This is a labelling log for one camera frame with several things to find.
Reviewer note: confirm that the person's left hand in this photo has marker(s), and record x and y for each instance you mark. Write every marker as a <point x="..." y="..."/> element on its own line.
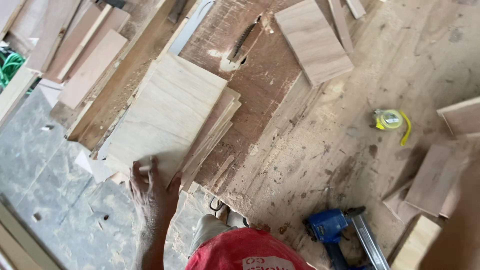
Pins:
<point x="153" y="198"/>

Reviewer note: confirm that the pale plywood panel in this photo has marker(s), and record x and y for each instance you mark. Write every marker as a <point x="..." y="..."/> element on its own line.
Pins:
<point x="168" y="112"/>

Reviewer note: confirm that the person's beige trousers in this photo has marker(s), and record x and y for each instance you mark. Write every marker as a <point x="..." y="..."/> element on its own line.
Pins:
<point x="208" y="230"/>

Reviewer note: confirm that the pale triangular wood offcut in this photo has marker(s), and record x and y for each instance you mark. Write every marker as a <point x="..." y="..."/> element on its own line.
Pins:
<point x="93" y="167"/>

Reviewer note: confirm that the person's sandal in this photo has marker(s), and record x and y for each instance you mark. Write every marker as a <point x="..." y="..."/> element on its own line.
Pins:
<point x="222" y="210"/>

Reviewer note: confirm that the stack of thin plywood sheets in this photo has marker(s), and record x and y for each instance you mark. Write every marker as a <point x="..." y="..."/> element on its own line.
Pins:
<point x="221" y="120"/>

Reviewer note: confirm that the person's red shirt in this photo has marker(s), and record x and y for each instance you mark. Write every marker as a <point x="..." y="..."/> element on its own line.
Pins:
<point x="243" y="251"/>

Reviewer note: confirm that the long brown wooden plank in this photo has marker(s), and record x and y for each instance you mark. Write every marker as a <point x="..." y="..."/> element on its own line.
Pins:
<point x="123" y="82"/>

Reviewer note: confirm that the heap of wooden boards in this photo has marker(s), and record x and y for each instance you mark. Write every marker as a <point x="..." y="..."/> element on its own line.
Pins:
<point x="75" y="45"/>

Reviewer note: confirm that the grey metal strip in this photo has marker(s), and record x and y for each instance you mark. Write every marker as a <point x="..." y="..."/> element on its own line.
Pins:
<point x="189" y="28"/>

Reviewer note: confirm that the pale wooden plank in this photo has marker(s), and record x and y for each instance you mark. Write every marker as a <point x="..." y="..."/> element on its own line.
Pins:
<point x="15" y="92"/>

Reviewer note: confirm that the blue nail gun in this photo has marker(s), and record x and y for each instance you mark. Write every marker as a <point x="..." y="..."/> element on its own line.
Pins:
<point x="330" y="227"/>

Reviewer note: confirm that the table saw blade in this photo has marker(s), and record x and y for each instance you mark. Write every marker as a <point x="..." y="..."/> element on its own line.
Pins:
<point x="243" y="38"/>

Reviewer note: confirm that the dark metal tool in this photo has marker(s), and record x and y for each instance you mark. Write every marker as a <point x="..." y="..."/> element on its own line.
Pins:
<point x="177" y="9"/>

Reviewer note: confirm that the square brown wood panel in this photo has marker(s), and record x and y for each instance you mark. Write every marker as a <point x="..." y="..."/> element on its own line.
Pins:
<point x="313" y="41"/>

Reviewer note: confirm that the yellow tape measure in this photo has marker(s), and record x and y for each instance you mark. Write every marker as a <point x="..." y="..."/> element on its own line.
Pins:
<point x="390" y="120"/>

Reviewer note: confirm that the long thin wooden strip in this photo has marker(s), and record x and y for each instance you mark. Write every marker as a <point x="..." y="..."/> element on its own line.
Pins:
<point x="342" y="26"/>

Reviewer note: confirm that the pale wooden block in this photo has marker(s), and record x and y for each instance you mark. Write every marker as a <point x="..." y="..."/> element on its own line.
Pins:
<point x="414" y="243"/>

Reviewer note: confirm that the short wooden strip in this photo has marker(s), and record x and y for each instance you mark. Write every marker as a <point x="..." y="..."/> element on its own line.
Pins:
<point x="355" y="7"/>

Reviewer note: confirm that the pile of brown wood offcuts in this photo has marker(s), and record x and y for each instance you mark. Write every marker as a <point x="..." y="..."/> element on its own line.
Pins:
<point x="431" y="180"/>

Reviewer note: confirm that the brown wooden board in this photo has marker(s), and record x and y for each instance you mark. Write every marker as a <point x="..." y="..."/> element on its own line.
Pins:
<point x="459" y="232"/>

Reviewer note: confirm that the wood panel with pale edge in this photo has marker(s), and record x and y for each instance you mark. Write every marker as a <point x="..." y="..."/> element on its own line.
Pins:
<point x="463" y="118"/>

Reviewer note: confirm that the wooden frame beam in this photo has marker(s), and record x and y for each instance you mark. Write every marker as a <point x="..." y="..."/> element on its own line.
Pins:
<point x="22" y="240"/>

